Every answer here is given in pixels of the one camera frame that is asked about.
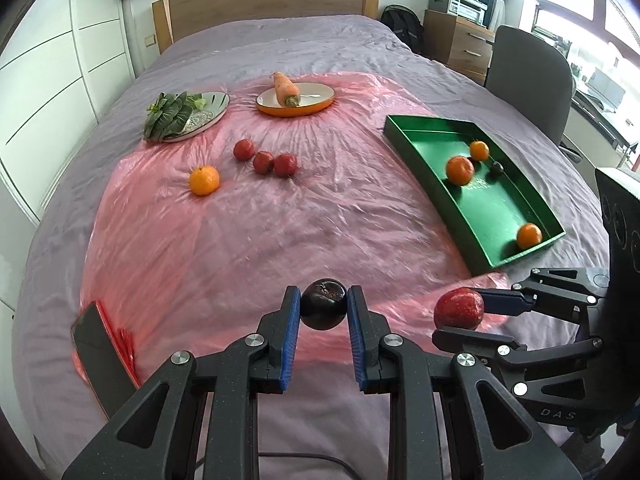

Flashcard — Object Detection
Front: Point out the white printer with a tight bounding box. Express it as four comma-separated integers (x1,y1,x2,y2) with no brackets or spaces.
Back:
446,0,488,26

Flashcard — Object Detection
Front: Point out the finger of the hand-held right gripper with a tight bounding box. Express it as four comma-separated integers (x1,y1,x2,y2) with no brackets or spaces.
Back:
481,267,612,322
432,326,607,400

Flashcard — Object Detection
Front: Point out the wooden headboard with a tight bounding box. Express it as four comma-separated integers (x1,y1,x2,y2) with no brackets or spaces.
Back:
151,0,382,56

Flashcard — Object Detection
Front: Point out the oval glass plate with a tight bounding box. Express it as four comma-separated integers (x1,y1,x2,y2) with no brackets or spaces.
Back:
145,91,231,143

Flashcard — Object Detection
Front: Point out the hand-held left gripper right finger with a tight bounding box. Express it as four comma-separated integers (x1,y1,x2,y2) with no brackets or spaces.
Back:
346,285,583,480

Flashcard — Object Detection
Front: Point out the smartphone in red case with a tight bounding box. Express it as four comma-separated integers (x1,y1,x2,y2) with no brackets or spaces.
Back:
70,300,143,421

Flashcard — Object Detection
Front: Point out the wooden nightstand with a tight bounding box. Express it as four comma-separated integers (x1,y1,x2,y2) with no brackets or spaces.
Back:
422,9,497,78

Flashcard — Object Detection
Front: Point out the grey office chair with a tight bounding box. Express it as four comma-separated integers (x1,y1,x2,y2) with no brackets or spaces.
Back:
485,25,583,161

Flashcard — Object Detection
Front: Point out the orange rimmed plate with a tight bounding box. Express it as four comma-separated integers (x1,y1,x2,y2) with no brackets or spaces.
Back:
256,82,336,118

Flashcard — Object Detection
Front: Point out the green cardboard tray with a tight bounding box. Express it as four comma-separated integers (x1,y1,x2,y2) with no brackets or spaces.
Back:
383,114,566,277

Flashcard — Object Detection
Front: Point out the black backpack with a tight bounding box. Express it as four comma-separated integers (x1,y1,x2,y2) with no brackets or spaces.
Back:
381,4,426,53

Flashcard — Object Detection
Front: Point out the pink plastic bag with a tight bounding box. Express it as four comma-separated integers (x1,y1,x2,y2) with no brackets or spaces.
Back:
72,72,511,396

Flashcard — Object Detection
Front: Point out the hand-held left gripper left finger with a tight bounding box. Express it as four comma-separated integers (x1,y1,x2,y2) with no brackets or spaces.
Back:
61,285,303,480

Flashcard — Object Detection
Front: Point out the white wardrobe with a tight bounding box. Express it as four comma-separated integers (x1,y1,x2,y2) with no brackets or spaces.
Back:
0,0,136,226

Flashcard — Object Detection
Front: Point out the cluttered desk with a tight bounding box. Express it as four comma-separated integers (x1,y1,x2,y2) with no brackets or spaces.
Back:
560,35,640,171

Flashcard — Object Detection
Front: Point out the green leafy vegetable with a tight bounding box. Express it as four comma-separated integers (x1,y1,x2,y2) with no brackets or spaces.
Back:
144,91,208,141

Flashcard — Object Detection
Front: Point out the carrot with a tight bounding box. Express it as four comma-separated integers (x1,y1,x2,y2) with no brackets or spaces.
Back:
272,71,301,107

